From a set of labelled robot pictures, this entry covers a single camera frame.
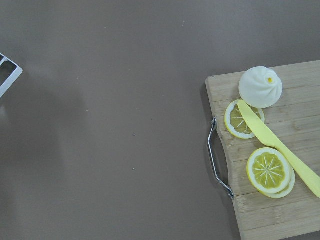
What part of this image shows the lemon slice under knife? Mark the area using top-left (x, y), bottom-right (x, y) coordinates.
top-left (224, 99), bottom-right (255, 140)

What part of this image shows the white steamed bun toy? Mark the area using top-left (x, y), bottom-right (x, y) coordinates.
top-left (238, 66), bottom-right (283, 109)

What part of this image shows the yellow plastic knife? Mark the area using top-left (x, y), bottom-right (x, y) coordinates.
top-left (237, 100), bottom-right (320, 197)

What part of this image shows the bottom lemon slice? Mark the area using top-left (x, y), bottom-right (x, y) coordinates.
top-left (260, 169), bottom-right (296, 199)

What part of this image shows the white wire rack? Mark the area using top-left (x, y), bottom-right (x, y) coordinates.
top-left (0, 53), bottom-right (23, 97)

